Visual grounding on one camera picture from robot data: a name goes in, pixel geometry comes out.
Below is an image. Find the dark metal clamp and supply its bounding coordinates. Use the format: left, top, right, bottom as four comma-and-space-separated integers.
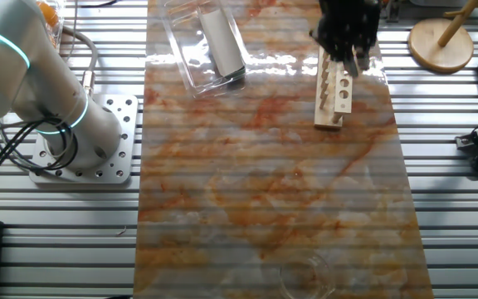
379, 0, 402, 24

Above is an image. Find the wooden test tube rack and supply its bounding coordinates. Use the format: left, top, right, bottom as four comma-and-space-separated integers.
313, 45, 354, 132

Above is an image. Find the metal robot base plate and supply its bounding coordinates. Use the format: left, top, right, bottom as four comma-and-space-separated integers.
29, 93, 139, 185

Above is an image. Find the grey hose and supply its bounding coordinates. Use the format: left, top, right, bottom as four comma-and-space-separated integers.
61, 25, 100, 97

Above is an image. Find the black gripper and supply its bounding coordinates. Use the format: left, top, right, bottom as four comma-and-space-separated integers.
309, 0, 383, 79

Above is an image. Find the clear plastic tray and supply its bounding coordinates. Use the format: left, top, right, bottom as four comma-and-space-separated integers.
159, 0, 251, 97

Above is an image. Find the orange marble pattern mat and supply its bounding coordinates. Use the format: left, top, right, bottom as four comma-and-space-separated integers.
133, 0, 434, 299

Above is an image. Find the grey rectangular block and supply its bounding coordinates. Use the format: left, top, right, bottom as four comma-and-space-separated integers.
199, 8, 247, 80

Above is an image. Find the wooden pole stand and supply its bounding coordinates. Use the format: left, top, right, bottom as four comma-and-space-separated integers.
407, 0, 478, 75

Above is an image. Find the clear glass beaker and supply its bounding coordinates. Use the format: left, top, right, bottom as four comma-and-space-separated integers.
279, 253, 336, 299

